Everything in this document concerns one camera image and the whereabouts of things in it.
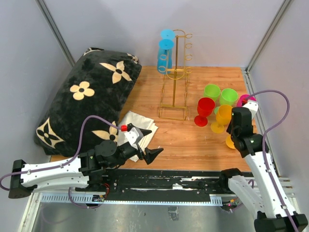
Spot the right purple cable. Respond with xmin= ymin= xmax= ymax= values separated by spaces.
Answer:
xmin=242 ymin=89 xmax=300 ymax=232

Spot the gold wire glass rack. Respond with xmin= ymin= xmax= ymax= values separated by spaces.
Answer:
xmin=158 ymin=29 xmax=193 ymax=121

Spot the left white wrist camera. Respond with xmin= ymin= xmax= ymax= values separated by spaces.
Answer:
xmin=124 ymin=127 xmax=143 ymax=149

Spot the blue wine glass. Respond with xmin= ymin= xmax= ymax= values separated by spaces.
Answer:
xmin=157 ymin=39 xmax=174 ymax=74
xmin=160 ymin=29 xmax=175 ymax=41

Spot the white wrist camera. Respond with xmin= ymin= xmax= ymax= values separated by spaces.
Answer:
xmin=124 ymin=127 xmax=143 ymax=149
xmin=242 ymin=100 xmax=259 ymax=120

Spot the black floral plush pillow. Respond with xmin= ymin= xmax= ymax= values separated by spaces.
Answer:
xmin=34 ymin=47 xmax=142 ymax=157

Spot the folded white cloth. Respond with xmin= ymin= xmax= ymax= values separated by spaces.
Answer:
xmin=116 ymin=110 xmax=159 ymax=162

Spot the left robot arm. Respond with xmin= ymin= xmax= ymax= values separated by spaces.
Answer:
xmin=8 ymin=124 xmax=163 ymax=199

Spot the magenta wine glass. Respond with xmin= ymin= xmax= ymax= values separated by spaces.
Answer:
xmin=236 ymin=94 xmax=249 ymax=107

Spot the yellow wine glass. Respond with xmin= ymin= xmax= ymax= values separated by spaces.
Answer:
xmin=225 ymin=135 xmax=236 ymax=149
xmin=211 ymin=104 xmax=232 ymax=133

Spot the green wine glass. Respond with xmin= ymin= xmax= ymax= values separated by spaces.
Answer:
xmin=203 ymin=84 xmax=221 ymax=102
xmin=213 ymin=88 xmax=238 ymax=106

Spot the red wine glass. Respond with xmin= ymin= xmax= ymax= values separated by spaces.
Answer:
xmin=194 ymin=98 xmax=215 ymax=127

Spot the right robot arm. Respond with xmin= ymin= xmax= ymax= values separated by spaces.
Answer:
xmin=218 ymin=101 xmax=309 ymax=232

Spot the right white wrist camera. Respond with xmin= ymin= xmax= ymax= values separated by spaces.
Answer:
xmin=242 ymin=100 xmax=259 ymax=120

